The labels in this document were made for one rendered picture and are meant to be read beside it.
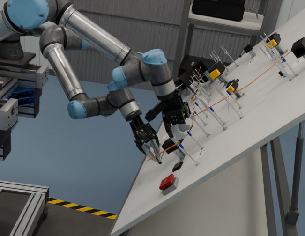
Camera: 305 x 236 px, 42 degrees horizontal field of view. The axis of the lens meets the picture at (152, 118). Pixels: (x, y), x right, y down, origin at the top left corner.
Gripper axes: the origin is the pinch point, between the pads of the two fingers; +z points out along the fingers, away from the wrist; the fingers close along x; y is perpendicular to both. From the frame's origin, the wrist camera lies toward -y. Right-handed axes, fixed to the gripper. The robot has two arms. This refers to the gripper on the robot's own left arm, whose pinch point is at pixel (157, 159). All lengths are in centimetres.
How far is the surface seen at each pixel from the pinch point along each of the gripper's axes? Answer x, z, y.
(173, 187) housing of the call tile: -2.1, 10.9, 25.5
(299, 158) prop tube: 38, 23, 30
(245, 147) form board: 20.9, 10.3, 41.8
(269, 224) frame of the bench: 30, 48, -14
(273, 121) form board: 32, 8, 43
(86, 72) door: 7, -146, -342
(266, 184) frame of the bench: 46, 37, -40
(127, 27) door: 76, -162, -304
